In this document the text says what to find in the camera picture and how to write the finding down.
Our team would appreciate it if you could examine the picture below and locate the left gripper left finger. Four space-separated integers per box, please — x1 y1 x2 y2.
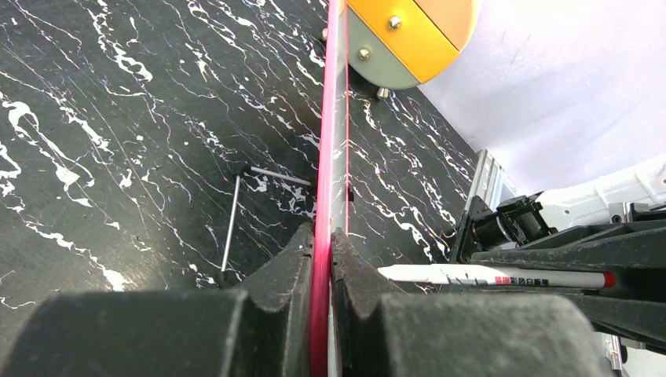
1 223 313 376

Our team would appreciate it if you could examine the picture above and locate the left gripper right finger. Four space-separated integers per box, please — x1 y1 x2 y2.
331 229 612 376

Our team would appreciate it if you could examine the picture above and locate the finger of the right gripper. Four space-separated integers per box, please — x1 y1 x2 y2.
567 284 665 349
470 220 665 272

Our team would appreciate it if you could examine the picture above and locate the red-capped whiteboard marker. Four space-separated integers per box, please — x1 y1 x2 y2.
378 264 617 290

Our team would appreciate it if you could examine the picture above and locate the pink-framed whiteboard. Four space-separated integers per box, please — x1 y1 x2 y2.
309 1 349 376

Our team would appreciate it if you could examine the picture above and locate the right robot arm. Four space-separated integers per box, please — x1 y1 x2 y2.
450 150 665 353

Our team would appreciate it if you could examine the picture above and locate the whiteboard metal stand leg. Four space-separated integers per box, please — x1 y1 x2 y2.
214 163 316 289

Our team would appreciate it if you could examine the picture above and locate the white cylindrical drum device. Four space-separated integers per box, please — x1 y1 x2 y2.
339 0 480 100

